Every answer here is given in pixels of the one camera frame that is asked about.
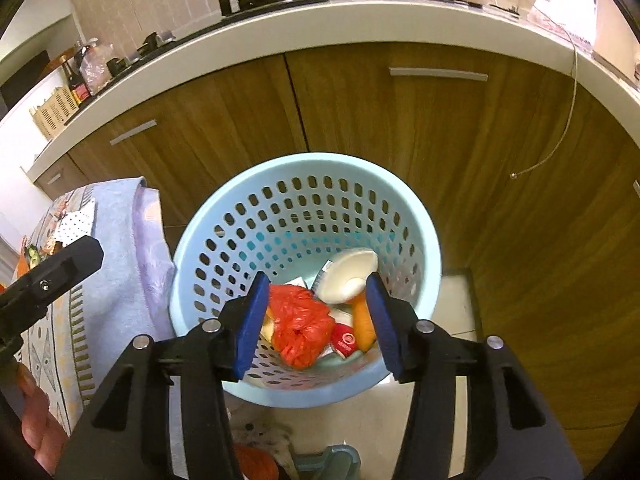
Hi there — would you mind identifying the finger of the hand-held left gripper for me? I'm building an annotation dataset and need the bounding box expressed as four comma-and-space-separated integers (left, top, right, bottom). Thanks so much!
0, 235, 105, 336

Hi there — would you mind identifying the tall orange paper cup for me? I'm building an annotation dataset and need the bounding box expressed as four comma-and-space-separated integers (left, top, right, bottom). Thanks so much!
317, 249, 381, 353

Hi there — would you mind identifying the beige utensil basket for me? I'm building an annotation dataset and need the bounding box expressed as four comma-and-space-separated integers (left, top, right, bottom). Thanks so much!
27, 85, 81, 141

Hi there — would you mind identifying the dark sauce bottle red label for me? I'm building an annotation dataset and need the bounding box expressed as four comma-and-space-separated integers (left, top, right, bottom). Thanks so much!
64, 62, 92, 107

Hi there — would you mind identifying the black gas stove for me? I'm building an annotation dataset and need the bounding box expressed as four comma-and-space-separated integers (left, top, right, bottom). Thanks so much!
97, 0, 321, 88

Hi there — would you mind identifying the light blue plastic basket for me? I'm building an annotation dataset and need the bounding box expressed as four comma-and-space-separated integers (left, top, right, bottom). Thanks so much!
169, 151, 443, 408

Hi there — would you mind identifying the orange object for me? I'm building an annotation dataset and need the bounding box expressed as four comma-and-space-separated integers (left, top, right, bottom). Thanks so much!
234, 442, 280, 480

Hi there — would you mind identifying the wooden base cabinet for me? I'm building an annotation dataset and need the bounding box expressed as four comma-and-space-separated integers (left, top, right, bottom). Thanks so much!
35, 42, 640, 471

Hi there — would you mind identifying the thin hanging cable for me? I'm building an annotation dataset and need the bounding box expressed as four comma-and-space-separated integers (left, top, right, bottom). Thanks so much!
509, 0, 580, 180

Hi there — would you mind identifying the white dotted cloth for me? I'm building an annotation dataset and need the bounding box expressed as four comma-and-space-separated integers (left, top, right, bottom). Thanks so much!
240, 420, 296, 466

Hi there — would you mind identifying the teal plastic stool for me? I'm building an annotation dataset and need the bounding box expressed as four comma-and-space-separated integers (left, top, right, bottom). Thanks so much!
295, 444, 361, 480

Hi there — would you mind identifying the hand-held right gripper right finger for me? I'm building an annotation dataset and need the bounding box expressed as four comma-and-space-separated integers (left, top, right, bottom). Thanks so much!
365, 270, 585, 480

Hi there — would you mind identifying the clear plastic bag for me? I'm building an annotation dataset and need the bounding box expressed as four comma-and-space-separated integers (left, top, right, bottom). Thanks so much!
82, 40, 118, 92

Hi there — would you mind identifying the red plastic bag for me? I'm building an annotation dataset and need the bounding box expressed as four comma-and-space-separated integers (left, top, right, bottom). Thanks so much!
269, 284, 335, 371

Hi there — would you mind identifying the person's left hand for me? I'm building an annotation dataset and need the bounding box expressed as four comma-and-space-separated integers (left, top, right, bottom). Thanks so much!
14, 362, 71, 476

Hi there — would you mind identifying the white panda paper cup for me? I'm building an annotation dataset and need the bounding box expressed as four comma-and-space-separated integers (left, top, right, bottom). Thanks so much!
327, 307, 368, 361

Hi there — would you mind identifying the white dotted paper bag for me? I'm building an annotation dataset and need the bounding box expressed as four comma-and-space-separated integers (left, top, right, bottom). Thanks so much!
52, 200, 97, 247

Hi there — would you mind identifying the white kitchen countertop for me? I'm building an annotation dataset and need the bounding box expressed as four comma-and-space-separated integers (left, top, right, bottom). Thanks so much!
27, 0, 640, 183

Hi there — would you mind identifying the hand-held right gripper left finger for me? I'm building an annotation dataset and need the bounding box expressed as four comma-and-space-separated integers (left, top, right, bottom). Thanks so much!
54, 271, 273, 480

